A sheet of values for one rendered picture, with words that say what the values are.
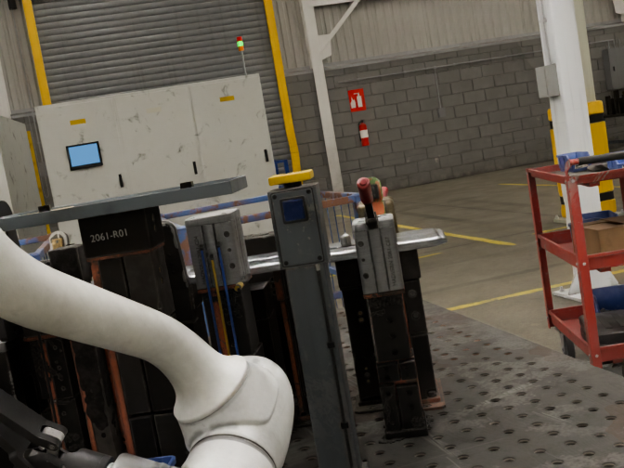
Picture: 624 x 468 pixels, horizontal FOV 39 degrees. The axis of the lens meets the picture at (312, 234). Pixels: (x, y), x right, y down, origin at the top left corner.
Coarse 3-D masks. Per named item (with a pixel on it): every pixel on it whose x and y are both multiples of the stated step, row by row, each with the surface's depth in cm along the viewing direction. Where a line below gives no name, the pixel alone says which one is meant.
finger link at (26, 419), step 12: (0, 396) 85; (12, 396) 86; (0, 408) 84; (12, 408) 85; (24, 408) 86; (0, 420) 84; (12, 420) 84; (24, 420) 85; (36, 420) 86; (24, 432) 85; (36, 432) 85; (36, 444) 85; (48, 444) 85
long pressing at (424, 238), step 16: (352, 240) 166; (400, 240) 154; (416, 240) 149; (432, 240) 149; (256, 256) 167; (272, 256) 163; (336, 256) 151; (352, 256) 150; (192, 272) 159; (256, 272) 152
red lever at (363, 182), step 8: (360, 184) 126; (368, 184) 126; (360, 192) 127; (368, 192) 127; (360, 200) 130; (368, 200) 129; (368, 208) 133; (368, 216) 136; (376, 216) 136; (368, 224) 136; (376, 224) 136
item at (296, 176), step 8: (272, 176) 124; (280, 176) 123; (288, 176) 122; (296, 176) 122; (304, 176) 122; (312, 176) 126; (272, 184) 123; (280, 184) 123; (288, 184) 124; (296, 184) 124
